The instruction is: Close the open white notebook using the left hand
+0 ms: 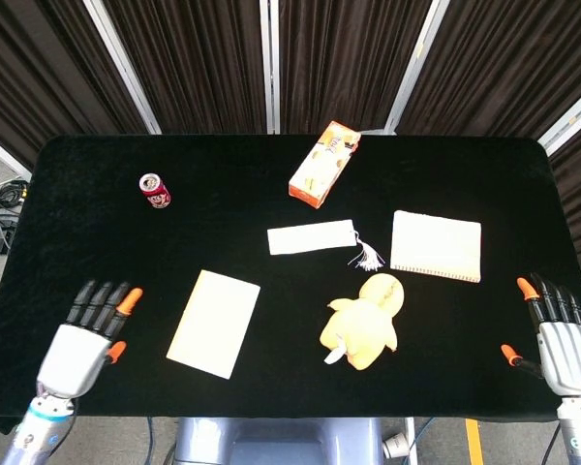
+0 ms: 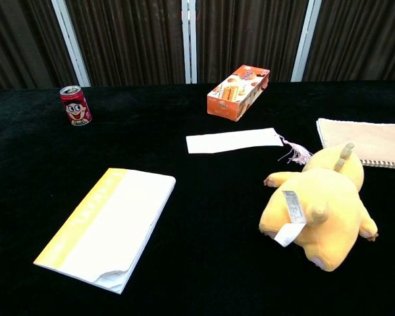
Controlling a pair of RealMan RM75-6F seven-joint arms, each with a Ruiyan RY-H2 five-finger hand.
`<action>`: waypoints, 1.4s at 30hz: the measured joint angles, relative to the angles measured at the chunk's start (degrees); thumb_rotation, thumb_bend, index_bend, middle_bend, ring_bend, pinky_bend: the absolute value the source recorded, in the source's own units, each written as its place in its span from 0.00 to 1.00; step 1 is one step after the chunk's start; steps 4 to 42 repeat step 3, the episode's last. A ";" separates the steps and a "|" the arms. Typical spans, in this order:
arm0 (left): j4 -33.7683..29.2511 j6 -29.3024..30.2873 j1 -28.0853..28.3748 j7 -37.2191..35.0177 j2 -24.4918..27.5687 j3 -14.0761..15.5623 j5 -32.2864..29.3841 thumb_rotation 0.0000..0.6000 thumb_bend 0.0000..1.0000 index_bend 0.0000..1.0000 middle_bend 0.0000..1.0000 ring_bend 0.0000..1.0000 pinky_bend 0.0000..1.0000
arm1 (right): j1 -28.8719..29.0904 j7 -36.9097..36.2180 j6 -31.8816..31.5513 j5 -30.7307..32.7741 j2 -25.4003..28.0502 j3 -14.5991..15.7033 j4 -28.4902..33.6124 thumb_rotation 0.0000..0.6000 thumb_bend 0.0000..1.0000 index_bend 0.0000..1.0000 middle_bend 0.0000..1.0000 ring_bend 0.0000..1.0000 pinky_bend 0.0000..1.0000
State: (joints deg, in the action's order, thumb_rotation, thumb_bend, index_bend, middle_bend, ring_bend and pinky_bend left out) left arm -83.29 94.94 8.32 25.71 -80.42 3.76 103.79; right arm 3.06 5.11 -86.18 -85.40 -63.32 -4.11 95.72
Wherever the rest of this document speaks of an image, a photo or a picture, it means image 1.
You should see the yellow floor tape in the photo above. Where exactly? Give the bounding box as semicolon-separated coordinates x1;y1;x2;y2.
465;418;483;465

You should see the orange snack box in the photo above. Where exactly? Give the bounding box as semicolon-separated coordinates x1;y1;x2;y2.
288;120;362;211

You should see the white bookmark with tassel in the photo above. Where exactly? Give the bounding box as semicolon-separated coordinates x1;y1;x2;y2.
266;219;386;272

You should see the black cable bundle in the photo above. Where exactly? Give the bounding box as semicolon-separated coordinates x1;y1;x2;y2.
0;159;31;254

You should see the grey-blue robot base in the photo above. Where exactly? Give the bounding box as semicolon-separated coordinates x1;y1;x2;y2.
172;417;386;465

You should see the white frame post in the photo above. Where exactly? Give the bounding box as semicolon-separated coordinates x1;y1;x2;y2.
82;0;163;136
536;88;581;157
258;0;282;136
383;0;447;136
0;127;33;183

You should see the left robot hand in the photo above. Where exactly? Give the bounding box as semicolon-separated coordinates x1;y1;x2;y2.
35;279;144;401

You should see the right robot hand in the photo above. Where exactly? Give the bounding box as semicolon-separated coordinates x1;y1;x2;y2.
500;271;581;398

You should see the white paper cup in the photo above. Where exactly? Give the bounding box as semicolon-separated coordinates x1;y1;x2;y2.
382;431;413;459

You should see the white table leg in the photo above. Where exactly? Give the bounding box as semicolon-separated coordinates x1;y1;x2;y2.
403;417;418;465

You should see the black tablecloth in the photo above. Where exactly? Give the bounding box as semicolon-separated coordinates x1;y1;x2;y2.
0;134;581;435

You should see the cream spiral notebook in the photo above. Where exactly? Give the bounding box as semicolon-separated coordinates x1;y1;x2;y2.
389;209;483;284

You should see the yellow plush duck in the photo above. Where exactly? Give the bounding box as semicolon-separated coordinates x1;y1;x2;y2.
318;272;407;372

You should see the red soda can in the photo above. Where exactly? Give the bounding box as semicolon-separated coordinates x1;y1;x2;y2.
138;172;172;210

